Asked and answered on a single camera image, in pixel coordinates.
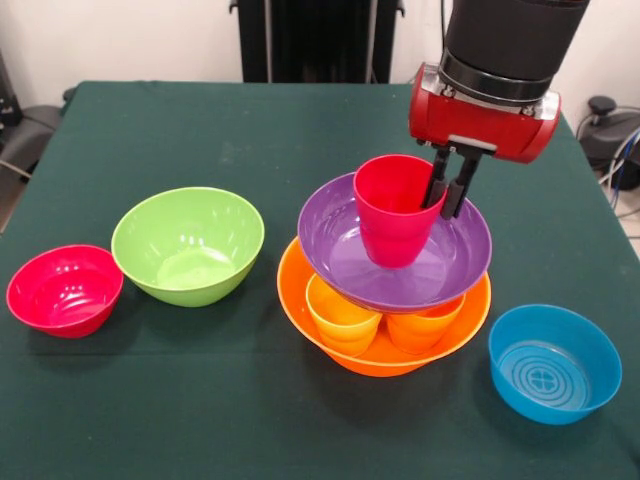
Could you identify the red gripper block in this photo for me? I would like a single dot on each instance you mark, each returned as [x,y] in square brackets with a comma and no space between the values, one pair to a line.
[475,125]

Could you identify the red-pink cup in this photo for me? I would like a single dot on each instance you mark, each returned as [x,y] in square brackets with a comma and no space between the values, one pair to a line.
[390,230]

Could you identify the purple bowl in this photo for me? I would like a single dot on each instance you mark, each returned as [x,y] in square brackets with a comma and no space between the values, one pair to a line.
[330,235]

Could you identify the orange cup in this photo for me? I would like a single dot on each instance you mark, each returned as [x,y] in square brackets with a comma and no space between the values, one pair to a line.
[420,332]

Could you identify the yellow cup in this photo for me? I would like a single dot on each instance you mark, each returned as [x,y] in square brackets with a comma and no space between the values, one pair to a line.
[345,330]

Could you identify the large orange bowl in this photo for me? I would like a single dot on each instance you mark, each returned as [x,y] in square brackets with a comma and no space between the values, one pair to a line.
[295,310]

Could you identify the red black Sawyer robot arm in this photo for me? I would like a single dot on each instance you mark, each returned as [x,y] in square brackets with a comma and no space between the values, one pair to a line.
[510,40]

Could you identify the light blue bowl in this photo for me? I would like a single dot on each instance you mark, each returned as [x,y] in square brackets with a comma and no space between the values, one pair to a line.
[605,360]

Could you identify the light green bowl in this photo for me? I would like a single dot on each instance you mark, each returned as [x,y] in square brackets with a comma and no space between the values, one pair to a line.
[185,240]

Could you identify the dark green tablecloth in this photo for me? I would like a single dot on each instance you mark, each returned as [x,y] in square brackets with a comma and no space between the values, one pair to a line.
[250,440]

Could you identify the red-pink bowl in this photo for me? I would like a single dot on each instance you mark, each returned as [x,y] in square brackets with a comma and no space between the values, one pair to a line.
[65,290]

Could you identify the black metal stand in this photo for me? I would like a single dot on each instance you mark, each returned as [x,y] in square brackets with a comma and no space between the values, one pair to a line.
[7,100]

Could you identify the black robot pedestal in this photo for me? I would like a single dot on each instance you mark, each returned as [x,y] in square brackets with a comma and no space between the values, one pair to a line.
[320,40]

